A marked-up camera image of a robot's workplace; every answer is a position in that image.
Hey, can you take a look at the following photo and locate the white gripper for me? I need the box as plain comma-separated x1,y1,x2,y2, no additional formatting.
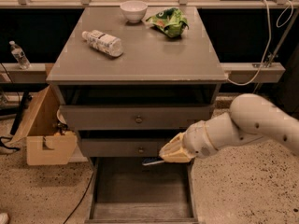
159,121,218,163

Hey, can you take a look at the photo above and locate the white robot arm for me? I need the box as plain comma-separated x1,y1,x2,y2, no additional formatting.
159,94,299,163

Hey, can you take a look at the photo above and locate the grey open bottom drawer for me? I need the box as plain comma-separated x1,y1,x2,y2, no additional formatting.
84,158,199,224

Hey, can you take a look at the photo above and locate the grey wooden drawer cabinet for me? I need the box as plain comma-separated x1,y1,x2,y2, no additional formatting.
46,6,229,224

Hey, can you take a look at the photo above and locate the grey middle drawer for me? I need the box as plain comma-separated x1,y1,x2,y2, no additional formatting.
79,138,168,157

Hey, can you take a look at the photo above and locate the grey top drawer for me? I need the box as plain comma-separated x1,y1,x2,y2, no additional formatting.
59,105,214,131

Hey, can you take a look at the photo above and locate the green snack bag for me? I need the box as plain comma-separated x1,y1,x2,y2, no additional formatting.
146,7,189,38

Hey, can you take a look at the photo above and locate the light wooden box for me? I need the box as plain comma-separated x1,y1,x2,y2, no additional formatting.
10,86,77,165

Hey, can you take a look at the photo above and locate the metal stand pole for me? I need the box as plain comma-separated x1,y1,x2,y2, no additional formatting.
251,7,299,95

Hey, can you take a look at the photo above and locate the lying clear plastic bottle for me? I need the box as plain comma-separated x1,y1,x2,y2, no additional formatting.
82,30,123,57

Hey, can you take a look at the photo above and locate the white ceramic bowl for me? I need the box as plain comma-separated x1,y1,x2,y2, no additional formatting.
120,0,148,23

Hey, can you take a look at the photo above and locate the standing water bottle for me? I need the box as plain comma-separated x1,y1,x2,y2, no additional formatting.
9,41,30,70

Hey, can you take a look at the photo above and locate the white shoe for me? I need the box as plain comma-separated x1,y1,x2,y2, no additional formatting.
0,213,9,224

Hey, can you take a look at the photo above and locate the black floor cable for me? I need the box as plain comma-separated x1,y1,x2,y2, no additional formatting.
62,171,95,224

